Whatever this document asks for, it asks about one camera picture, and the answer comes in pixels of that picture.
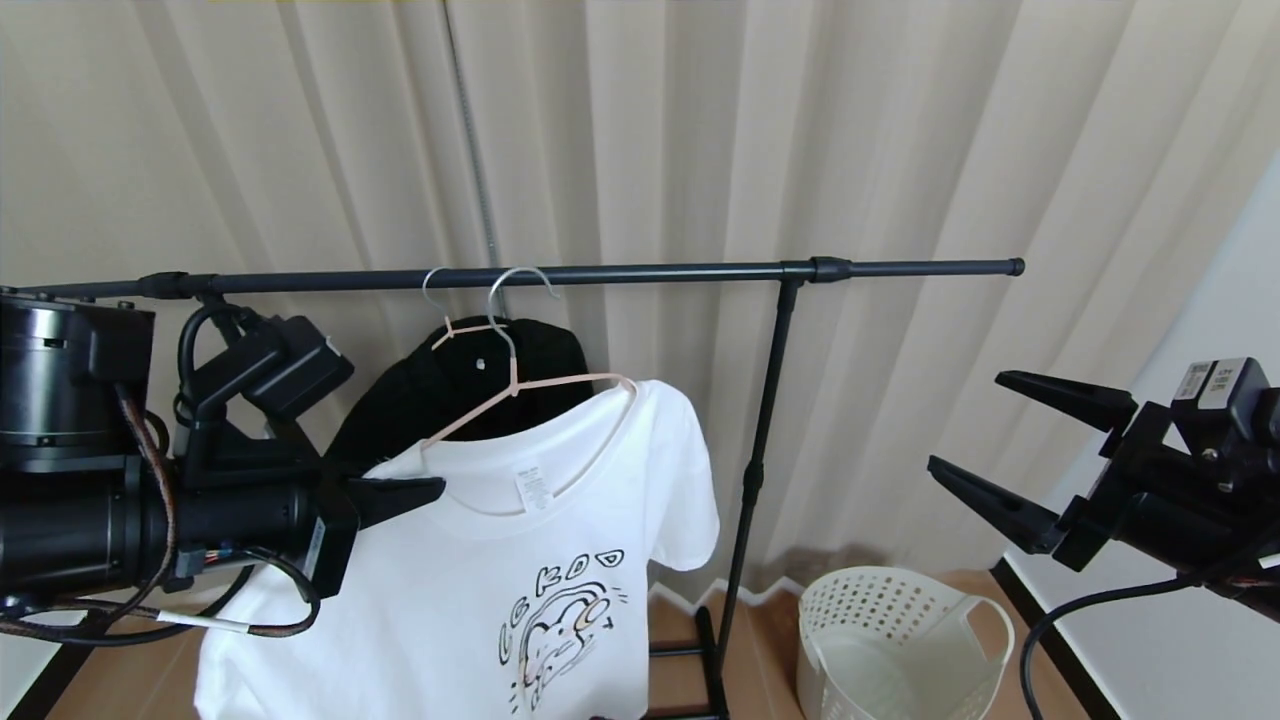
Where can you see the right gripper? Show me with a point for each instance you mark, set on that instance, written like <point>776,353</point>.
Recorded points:
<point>1170,500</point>

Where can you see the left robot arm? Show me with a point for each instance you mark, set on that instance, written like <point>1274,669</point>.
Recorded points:
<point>60,520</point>

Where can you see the white garment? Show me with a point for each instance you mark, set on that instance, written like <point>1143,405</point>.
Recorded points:
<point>450,600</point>

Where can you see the beige curtain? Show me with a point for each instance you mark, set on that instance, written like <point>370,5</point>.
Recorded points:
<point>800,130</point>

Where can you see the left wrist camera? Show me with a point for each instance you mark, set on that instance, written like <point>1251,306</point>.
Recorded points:
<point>290,370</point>

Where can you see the white laundry basket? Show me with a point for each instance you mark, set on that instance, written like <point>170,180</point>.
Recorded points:
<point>880,600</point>

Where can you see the black shorts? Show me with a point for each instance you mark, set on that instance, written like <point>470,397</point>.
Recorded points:
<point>420,400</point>

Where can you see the black clothes rack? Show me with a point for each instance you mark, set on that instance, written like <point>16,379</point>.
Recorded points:
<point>650,272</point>

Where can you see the pink clothes hanger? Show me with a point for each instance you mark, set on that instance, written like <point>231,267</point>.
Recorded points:
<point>470,327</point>
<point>560,380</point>

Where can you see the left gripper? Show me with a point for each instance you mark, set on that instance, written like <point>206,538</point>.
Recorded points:
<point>250,515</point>

